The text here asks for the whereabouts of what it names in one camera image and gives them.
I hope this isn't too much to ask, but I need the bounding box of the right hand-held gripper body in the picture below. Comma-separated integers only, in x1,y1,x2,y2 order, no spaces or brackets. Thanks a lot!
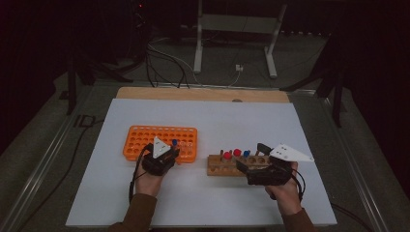
246,143,314,187

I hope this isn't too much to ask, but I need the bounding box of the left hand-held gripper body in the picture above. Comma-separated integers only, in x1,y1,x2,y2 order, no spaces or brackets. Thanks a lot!
141,136,172,177

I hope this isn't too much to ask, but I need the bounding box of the wooden test tube rack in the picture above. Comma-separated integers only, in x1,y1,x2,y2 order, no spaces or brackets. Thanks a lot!
207,149,275,177

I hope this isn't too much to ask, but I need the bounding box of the orange test tube rack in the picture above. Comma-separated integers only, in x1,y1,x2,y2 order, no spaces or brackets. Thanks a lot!
122,125,198,164

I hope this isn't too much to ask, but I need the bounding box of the person's left hand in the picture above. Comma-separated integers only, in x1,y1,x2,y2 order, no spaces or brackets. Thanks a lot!
133,160,164,198

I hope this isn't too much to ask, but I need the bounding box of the person's right hand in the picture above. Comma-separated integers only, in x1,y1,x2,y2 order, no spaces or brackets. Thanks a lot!
264,161,303,217

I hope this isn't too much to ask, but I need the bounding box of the white table sheet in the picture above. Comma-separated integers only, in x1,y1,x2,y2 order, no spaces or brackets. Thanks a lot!
65,98,337,227

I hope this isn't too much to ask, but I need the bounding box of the black tripod stand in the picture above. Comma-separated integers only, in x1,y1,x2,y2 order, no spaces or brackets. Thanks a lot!
64,44,133,116
279,32,347,129

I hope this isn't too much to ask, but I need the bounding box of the white metal stand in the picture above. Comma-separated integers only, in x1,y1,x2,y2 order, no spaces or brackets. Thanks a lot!
192,0,288,79

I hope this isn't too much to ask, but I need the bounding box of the dark equipment with red light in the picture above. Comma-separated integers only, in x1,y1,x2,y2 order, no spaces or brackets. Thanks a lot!
128,0,150,62

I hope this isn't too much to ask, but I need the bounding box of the right hand-held gripper black cable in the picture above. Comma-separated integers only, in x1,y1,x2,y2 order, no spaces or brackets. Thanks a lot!
289,167,306,203

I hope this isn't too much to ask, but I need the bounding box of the white plug cable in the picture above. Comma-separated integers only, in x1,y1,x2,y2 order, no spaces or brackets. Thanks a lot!
226,71,242,87

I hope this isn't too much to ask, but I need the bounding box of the long black floor cable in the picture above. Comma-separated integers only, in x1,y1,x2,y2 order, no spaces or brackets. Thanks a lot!
17,119,104,232

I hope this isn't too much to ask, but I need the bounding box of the short black floor cable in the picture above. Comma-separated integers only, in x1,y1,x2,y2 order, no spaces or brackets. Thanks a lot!
330,202,372,232

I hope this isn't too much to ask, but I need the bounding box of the white floor cable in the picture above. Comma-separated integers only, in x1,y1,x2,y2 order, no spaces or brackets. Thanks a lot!
148,37,202,85

